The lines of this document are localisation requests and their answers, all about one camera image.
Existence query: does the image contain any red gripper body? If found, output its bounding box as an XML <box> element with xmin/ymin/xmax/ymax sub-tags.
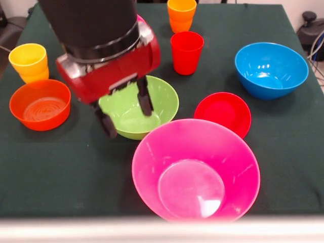
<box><xmin>55</xmin><ymin>31</ymin><xmax>162</xmax><ymax>105</ymax></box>

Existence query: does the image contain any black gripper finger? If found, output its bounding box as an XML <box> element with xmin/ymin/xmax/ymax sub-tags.
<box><xmin>136</xmin><ymin>75</ymin><xmax>154</xmax><ymax>117</ymax></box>
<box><xmin>91</xmin><ymin>101</ymin><xmax>118</xmax><ymax>139</ymax></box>

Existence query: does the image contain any green bowl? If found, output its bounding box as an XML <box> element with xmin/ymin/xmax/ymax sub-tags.
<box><xmin>98</xmin><ymin>75</ymin><xmax>180</xmax><ymax>141</ymax></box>

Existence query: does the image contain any small crimson bowl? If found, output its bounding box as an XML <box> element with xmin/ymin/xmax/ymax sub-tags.
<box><xmin>193</xmin><ymin>92</ymin><xmax>252</xmax><ymax>139</ymax></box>

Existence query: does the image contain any blue bowl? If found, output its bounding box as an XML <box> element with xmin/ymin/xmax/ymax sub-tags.
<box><xmin>234</xmin><ymin>42</ymin><xmax>310</xmax><ymax>100</ymax></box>

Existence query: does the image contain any dark green table cloth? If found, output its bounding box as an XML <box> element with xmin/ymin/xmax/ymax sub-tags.
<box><xmin>0</xmin><ymin>3</ymin><xmax>324</xmax><ymax>218</ymax></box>

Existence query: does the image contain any red cup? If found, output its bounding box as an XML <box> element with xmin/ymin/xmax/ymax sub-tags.
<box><xmin>170</xmin><ymin>31</ymin><xmax>205</xmax><ymax>76</ymax></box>

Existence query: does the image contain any orange bowl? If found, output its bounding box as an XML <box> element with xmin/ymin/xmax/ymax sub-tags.
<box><xmin>9</xmin><ymin>78</ymin><xmax>72</xmax><ymax>132</ymax></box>

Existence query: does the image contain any orange cup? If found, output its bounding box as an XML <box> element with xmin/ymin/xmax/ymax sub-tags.
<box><xmin>167</xmin><ymin>0</ymin><xmax>197</xmax><ymax>33</ymax></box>

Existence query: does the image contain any yellow cup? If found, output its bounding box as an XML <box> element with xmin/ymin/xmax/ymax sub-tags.
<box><xmin>8</xmin><ymin>43</ymin><xmax>50</xmax><ymax>85</ymax></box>

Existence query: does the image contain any tangle of cables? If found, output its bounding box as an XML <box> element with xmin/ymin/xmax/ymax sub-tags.
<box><xmin>307</xmin><ymin>30</ymin><xmax>324</xmax><ymax>87</ymax></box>

